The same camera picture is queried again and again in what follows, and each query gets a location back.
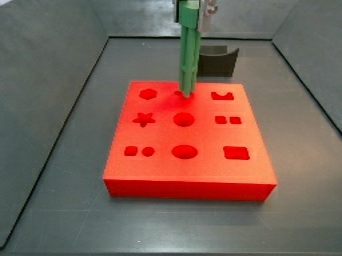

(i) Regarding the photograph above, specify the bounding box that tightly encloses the black curved holder stand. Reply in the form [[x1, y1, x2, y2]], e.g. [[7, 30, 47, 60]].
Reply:
[[198, 46, 239, 77]]

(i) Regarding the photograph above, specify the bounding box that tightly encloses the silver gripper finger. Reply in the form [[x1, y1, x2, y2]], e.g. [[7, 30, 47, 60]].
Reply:
[[198, 0, 218, 32]]

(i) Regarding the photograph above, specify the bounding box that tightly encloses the red shape-sorter block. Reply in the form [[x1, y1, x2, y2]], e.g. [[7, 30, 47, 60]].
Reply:
[[103, 81, 278, 201]]

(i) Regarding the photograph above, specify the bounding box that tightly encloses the green three-prong peg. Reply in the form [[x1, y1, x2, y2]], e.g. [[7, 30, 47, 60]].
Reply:
[[178, 0, 200, 97]]

